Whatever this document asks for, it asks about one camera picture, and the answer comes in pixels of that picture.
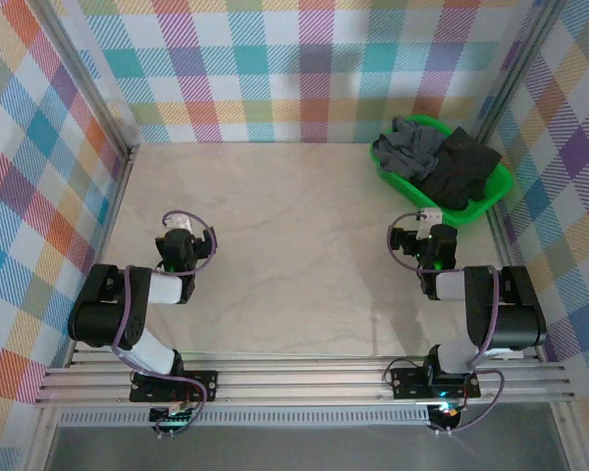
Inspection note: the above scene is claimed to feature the controller board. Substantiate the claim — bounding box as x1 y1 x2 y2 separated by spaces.
427 401 467 433
149 404 200 438

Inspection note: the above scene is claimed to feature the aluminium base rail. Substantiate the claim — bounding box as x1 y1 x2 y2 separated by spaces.
33 347 575 408

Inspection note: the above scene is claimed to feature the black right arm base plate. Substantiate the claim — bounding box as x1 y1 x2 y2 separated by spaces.
390 367 481 399

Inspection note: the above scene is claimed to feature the grey t-shirt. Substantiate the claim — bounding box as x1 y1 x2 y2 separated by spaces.
372 116 448 181

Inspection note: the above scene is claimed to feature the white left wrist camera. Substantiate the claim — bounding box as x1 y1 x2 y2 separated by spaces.
168 212 194 235

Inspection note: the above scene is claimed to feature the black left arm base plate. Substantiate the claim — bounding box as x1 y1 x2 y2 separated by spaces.
130 370 219 403

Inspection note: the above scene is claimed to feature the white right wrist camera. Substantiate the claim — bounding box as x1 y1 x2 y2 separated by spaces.
417 207 445 237

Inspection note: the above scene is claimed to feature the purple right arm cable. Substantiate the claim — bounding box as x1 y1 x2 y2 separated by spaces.
385 211 507 436

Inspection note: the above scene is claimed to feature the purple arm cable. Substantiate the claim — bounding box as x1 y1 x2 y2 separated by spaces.
385 211 507 436
111 210 221 438

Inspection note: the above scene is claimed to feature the grey slotted cable duct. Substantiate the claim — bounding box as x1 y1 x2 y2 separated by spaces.
58 409 431 428

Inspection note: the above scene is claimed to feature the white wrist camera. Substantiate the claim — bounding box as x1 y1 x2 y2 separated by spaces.
168 212 194 235
417 207 445 237

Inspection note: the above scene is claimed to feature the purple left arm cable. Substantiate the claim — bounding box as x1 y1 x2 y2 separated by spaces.
111 210 221 438

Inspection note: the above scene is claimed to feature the right controller board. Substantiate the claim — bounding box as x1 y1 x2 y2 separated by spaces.
427 401 467 433

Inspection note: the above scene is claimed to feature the left controller board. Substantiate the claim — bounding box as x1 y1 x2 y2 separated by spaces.
149 404 200 438

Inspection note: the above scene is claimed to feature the black t-shirt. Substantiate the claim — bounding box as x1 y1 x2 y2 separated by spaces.
411 126 504 212

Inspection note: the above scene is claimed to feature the green plastic basket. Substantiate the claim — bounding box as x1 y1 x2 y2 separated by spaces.
369 114 515 227

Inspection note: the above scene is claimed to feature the aluminium frame post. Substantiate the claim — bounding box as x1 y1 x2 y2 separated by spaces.
472 0 570 146
28 0 141 158

